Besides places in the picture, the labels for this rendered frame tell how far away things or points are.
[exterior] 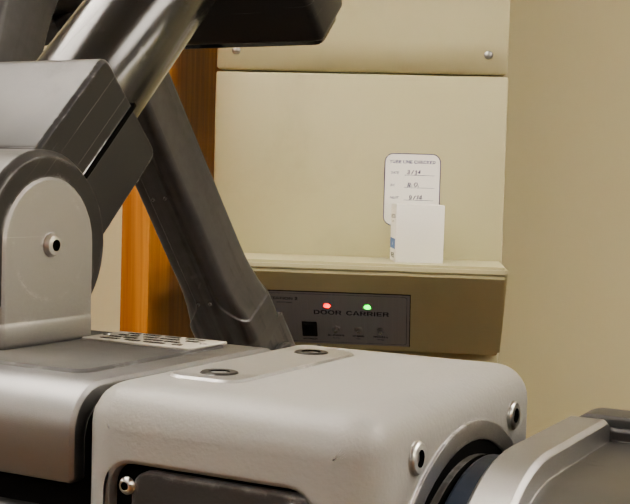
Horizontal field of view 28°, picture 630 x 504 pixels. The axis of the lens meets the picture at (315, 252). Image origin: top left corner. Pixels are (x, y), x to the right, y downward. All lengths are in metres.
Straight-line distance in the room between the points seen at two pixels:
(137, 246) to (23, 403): 0.94
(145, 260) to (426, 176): 0.32
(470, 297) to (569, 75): 0.61
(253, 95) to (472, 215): 0.27
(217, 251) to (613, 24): 0.92
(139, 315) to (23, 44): 0.50
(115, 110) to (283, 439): 0.20
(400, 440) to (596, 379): 1.51
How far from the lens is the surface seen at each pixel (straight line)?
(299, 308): 1.32
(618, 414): 0.45
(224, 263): 1.07
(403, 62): 1.38
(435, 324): 1.32
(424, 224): 1.30
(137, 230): 1.32
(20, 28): 0.89
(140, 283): 1.33
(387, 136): 1.38
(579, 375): 1.84
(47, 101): 0.49
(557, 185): 1.82
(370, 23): 1.39
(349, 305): 1.31
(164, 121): 1.01
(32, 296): 0.46
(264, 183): 1.39
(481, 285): 1.28
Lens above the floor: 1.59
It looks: 3 degrees down
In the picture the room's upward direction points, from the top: 2 degrees clockwise
